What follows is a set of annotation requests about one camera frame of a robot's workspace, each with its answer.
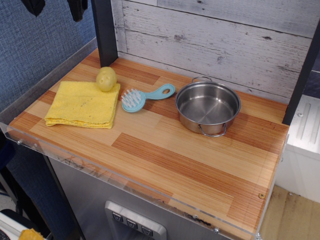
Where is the black left frame post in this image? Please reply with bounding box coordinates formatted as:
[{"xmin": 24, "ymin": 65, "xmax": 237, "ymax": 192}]
[{"xmin": 91, "ymin": 0, "xmax": 118, "ymax": 67}]

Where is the small stainless steel pot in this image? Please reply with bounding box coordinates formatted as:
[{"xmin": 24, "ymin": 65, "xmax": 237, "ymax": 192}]
[{"xmin": 175, "ymin": 76, "xmax": 241, "ymax": 137}]

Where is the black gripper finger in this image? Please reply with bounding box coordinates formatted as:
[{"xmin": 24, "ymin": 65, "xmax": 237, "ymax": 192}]
[
  {"xmin": 67, "ymin": 0, "xmax": 88, "ymax": 22},
  {"xmin": 21, "ymin": 0, "xmax": 46, "ymax": 17}
]

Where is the yellow toy potato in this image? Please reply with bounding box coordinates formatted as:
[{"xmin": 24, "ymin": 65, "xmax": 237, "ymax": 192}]
[{"xmin": 96, "ymin": 66, "xmax": 117, "ymax": 92}]

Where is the black right frame post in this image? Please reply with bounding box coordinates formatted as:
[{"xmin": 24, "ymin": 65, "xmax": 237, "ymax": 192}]
[{"xmin": 281, "ymin": 0, "xmax": 320, "ymax": 125}]

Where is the silver button control panel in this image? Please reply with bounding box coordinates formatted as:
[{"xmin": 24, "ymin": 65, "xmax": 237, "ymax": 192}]
[{"xmin": 104, "ymin": 200, "xmax": 167, "ymax": 240}]

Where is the light blue dish brush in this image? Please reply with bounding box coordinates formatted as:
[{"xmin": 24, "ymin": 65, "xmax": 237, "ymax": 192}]
[{"xmin": 120, "ymin": 83, "xmax": 176, "ymax": 113}]

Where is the silver toy dishwasher front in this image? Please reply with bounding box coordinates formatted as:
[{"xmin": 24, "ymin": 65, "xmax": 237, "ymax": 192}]
[{"xmin": 49, "ymin": 158, "xmax": 225, "ymax": 240}]

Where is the black frame post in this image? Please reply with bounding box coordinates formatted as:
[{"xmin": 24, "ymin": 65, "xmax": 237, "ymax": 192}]
[
  {"xmin": 281, "ymin": 0, "xmax": 320, "ymax": 125},
  {"xmin": 91, "ymin": 0, "xmax": 118, "ymax": 67}
]

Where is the folded yellow cloth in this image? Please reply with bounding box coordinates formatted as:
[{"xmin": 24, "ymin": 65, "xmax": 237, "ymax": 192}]
[{"xmin": 44, "ymin": 81, "xmax": 121, "ymax": 129}]

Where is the white side cabinet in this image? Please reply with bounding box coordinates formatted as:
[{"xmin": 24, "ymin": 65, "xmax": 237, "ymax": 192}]
[{"xmin": 275, "ymin": 95, "xmax": 320, "ymax": 202}]

